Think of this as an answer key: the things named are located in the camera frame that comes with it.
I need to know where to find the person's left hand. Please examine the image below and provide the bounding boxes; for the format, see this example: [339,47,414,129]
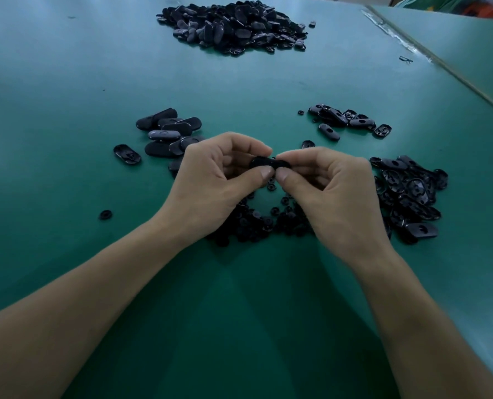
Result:
[155,132,274,246]

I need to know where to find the person's right hand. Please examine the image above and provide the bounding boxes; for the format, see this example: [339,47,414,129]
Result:
[275,147,394,278]

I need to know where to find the pile of small black buttons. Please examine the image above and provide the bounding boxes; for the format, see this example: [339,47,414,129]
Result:
[209,180,310,248]

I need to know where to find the assembled black oval piece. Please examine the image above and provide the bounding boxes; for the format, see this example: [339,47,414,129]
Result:
[157,117,203,134]
[147,129,181,141]
[136,108,178,131]

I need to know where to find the pile of black oval shells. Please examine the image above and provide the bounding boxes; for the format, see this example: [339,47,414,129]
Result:
[300,104,449,245]

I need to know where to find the person's right forearm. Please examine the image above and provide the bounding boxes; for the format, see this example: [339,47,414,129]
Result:
[350,249,493,399]

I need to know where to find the person's left forearm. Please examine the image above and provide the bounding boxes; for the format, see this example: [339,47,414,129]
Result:
[0,213,189,399]

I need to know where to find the green striped bag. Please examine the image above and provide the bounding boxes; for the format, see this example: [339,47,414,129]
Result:
[396,0,480,12]

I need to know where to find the red plastic stool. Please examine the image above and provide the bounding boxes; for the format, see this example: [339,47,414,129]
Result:
[466,0,493,20]

